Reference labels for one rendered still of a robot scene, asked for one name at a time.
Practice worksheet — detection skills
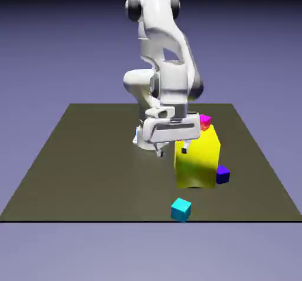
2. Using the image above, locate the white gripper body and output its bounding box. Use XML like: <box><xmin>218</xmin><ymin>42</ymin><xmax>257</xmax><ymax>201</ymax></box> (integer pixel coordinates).
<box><xmin>142</xmin><ymin>113</ymin><xmax>202</xmax><ymax>145</ymax></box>

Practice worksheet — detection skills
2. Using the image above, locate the small magenta cube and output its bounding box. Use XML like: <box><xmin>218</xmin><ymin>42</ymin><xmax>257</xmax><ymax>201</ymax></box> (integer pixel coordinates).
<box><xmin>199</xmin><ymin>114</ymin><xmax>212</xmax><ymax>131</ymax></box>

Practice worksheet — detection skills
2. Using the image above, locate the small blue cube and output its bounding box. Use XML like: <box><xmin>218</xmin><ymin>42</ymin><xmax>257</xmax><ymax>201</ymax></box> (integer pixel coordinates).
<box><xmin>215</xmin><ymin>165</ymin><xmax>231</xmax><ymax>185</ymax></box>

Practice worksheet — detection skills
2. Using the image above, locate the small cyan cube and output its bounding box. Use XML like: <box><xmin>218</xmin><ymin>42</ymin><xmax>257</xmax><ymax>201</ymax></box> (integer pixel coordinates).
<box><xmin>170</xmin><ymin>197</ymin><xmax>192</xmax><ymax>223</ymax></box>

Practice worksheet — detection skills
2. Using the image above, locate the large yellow box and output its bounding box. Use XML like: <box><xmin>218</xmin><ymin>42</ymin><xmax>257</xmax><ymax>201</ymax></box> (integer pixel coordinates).
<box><xmin>174</xmin><ymin>124</ymin><xmax>221</xmax><ymax>189</ymax></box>

